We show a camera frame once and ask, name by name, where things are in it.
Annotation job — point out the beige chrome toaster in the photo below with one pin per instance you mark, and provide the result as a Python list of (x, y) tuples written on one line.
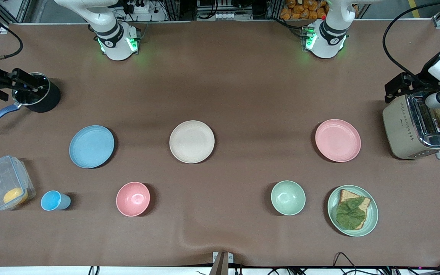
[(401, 130)]

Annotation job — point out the blue plate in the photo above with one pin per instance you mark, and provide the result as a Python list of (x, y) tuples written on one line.
[(91, 146)]

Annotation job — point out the pink bowl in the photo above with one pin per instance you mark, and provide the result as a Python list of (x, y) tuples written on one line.
[(133, 199)]

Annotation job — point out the pink plate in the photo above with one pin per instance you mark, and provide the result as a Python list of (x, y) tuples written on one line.
[(338, 140)]

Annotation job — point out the orange round food piece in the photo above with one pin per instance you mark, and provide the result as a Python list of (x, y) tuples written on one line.
[(15, 196)]

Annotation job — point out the green bowl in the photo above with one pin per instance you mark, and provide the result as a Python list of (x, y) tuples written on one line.
[(288, 198)]

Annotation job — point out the white power strip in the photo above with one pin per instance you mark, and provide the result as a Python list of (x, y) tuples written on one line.
[(141, 7)]

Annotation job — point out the brown table cover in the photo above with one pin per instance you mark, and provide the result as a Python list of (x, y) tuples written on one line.
[(220, 229)]

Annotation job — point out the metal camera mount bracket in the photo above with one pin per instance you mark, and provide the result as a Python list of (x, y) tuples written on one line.
[(222, 261)]

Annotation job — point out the orange snack bags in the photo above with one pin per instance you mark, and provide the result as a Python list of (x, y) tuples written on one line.
[(300, 10)]

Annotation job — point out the green plate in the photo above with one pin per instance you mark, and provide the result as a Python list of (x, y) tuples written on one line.
[(372, 214)]

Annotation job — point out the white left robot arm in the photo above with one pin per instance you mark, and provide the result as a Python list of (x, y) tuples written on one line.
[(329, 38)]

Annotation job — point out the brown bread slice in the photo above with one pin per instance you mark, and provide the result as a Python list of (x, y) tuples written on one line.
[(348, 194)]

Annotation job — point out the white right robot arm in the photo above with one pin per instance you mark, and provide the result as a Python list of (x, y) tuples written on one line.
[(115, 42)]

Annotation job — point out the beige plate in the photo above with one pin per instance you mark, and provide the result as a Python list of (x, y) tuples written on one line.
[(191, 141)]

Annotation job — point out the glass lid blue knob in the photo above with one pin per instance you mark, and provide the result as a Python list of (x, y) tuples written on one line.
[(38, 98)]

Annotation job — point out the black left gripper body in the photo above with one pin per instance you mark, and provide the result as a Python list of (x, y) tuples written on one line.
[(418, 81)]

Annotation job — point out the green lettuce leaf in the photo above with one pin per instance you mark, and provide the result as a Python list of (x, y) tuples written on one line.
[(350, 214)]

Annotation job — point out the blue cup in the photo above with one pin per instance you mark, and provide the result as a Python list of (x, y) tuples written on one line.
[(54, 201)]

